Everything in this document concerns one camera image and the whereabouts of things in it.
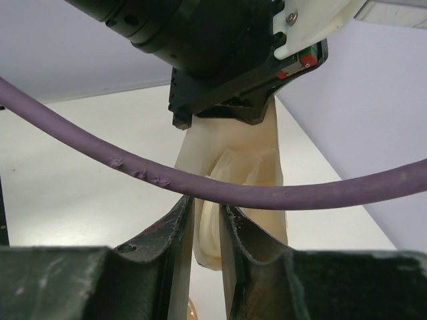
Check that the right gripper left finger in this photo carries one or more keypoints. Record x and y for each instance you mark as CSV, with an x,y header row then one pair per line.
x,y
166,233

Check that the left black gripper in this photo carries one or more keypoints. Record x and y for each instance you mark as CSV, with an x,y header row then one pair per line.
x,y
221,52

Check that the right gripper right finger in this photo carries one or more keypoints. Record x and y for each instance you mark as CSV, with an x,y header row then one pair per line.
x,y
242,238

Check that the orange filter box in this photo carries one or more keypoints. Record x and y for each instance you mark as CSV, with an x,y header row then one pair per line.
x,y
207,139

